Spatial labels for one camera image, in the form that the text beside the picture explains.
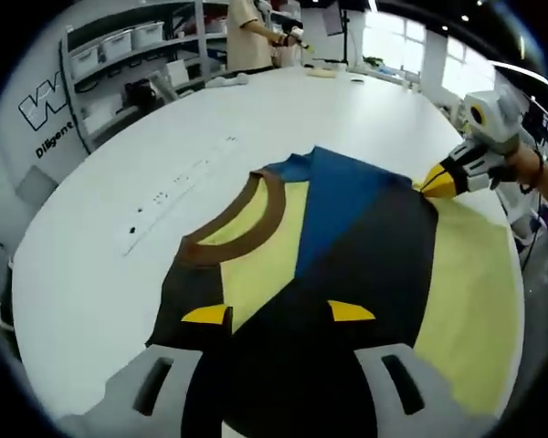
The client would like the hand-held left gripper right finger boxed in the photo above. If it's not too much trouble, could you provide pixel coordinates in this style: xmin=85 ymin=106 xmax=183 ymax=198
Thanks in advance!
xmin=326 ymin=299 xmax=500 ymax=438

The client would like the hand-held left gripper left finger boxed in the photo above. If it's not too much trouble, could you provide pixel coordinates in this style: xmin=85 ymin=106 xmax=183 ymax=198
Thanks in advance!
xmin=70 ymin=304 xmax=234 ymax=438

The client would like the yellow blue grey garment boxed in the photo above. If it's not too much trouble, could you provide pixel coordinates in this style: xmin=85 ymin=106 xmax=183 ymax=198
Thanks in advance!
xmin=145 ymin=145 xmax=520 ymax=438

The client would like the person's right hand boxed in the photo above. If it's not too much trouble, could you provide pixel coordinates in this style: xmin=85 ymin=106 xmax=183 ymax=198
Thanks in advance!
xmin=487 ymin=144 xmax=544 ymax=193

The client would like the black tripod stand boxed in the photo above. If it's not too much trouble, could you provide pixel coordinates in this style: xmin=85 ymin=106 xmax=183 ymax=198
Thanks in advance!
xmin=321 ymin=0 xmax=353 ymax=65

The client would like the white crumpled cloth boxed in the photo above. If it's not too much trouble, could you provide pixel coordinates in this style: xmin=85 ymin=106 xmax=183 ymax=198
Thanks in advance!
xmin=204 ymin=71 xmax=250 ymax=90

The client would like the white cardboard box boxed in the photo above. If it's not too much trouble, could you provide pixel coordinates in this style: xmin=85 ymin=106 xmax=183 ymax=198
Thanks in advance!
xmin=166 ymin=58 xmax=189 ymax=86

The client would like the black backpack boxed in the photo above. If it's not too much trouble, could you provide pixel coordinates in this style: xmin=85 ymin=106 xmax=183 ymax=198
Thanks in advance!
xmin=125 ymin=79 xmax=159 ymax=109

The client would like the white storage bin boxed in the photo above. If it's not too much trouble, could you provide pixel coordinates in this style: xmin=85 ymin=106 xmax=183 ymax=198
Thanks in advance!
xmin=132 ymin=21 xmax=165 ymax=49
xmin=70 ymin=45 xmax=100 ymax=78
xmin=99 ymin=31 xmax=133 ymax=63

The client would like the grey metal shelving rack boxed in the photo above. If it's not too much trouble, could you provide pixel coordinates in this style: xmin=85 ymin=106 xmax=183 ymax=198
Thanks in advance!
xmin=61 ymin=0 xmax=238 ymax=151

